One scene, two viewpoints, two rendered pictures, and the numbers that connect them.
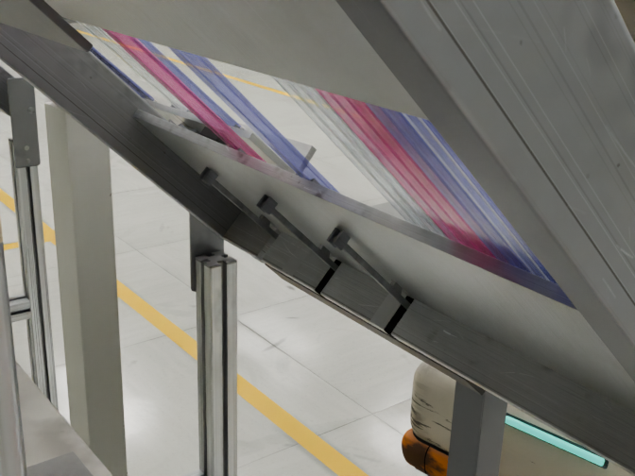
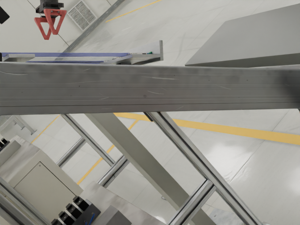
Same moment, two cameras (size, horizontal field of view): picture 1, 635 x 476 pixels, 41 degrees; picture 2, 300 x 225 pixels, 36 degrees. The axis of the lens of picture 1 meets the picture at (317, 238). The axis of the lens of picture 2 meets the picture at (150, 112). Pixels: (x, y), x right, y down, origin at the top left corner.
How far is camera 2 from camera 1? 42 cm
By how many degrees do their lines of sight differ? 20
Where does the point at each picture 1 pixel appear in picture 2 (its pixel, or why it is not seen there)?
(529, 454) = not seen: outside the picture
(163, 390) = (205, 151)
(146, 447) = not seen: hidden behind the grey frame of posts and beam
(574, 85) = (46, 85)
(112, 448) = (175, 188)
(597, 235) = (89, 102)
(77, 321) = (128, 155)
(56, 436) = (114, 202)
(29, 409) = (106, 197)
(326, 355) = not seen: hidden behind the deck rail
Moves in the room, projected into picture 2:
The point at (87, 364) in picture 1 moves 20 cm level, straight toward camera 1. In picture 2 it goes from (143, 166) to (152, 193)
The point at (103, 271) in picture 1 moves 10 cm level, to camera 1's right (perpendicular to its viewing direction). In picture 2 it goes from (124, 133) to (147, 117)
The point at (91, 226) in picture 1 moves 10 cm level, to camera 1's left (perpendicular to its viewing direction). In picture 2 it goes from (108, 122) to (86, 137)
